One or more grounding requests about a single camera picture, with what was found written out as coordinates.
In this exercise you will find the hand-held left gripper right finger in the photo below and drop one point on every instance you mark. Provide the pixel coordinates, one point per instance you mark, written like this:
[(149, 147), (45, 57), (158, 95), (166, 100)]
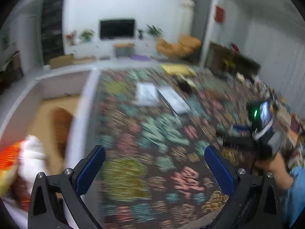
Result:
[(219, 169)]

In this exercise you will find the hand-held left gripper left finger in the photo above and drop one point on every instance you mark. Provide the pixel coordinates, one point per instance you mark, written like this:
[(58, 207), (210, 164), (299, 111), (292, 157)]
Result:
[(91, 169)]

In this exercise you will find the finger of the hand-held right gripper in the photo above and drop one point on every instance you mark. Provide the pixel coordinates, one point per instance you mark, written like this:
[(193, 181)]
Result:
[(238, 142), (241, 128)]

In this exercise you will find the brown plush fish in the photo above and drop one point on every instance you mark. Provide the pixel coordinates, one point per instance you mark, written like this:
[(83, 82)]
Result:
[(62, 126)]

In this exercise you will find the white cardboard box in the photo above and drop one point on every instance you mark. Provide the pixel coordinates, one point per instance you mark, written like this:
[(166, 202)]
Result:
[(81, 114)]

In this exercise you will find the orange plush fish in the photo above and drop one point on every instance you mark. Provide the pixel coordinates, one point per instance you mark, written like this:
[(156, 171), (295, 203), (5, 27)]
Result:
[(21, 157)]

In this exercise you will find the person's right forearm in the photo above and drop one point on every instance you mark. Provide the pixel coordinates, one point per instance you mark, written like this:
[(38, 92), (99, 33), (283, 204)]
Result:
[(294, 190)]

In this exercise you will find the person's right hand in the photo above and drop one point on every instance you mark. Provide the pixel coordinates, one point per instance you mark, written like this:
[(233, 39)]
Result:
[(269, 165)]

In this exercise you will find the patterned woven blanket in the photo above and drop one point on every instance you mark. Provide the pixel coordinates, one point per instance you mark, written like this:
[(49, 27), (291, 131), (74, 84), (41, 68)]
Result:
[(154, 148)]

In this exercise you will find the green framed table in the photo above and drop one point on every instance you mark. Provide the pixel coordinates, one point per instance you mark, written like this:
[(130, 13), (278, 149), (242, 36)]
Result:
[(228, 58)]

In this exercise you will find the clear plastic bag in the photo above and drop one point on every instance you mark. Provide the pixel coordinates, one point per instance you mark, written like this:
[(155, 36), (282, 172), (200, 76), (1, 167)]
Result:
[(174, 100)]

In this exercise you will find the orange lounge chair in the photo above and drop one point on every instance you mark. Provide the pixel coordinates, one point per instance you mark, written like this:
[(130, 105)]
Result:
[(178, 46)]

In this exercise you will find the grey curtain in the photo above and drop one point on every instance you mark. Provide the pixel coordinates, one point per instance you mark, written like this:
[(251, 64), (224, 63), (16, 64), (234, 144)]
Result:
[(201, 26)]

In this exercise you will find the white television cabinet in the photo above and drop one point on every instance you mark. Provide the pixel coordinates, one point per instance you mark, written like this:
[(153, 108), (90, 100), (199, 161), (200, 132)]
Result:
[(102, 49)]

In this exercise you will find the purple rug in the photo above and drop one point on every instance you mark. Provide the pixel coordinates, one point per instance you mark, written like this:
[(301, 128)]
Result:
[(140, 57)]

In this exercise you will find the white standing air conditioner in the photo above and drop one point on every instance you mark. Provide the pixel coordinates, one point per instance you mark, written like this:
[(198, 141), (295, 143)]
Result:
[(187, 19)]

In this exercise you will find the wooden chair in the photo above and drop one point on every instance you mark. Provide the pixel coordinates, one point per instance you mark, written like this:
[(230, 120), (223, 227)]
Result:
[(16, 66)]

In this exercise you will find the wooden bench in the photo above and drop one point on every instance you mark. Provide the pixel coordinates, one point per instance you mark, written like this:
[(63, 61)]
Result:
[(124, 45)]

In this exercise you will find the leafy potted plant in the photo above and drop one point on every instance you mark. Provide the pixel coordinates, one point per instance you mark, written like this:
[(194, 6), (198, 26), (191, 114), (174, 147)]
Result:
[(154, 30), (86, 35)]

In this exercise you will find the red flowers in vase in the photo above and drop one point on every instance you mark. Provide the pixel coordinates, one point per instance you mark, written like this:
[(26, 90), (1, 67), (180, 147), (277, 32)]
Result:
[(71, 37)]

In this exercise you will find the small dark-potted plant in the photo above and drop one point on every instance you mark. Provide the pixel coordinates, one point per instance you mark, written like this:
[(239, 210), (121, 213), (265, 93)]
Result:
[(140, 33)]

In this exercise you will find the black television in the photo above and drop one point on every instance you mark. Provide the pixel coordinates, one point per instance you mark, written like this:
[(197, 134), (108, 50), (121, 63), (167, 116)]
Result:
[(117, 28)]

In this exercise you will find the dark glass display cabinet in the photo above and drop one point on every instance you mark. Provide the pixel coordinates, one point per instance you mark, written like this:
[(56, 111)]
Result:
[(53, 26)]

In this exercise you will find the red wall decoration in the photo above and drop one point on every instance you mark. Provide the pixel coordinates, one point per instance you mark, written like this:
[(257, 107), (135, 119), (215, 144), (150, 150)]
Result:
[(219, 14)]

